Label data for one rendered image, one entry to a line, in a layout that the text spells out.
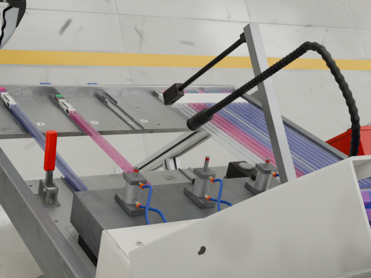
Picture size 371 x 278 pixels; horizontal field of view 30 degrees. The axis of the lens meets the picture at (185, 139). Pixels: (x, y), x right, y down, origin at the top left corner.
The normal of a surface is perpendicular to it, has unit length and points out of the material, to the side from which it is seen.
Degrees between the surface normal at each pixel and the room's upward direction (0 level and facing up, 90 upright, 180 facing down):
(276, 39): 0
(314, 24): 0
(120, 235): 48
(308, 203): 90
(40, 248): 90
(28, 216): 90
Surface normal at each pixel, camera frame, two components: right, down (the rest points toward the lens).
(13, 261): 0.49, -0.32
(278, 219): -0.85, 0.04
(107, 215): 0.18, -0.92
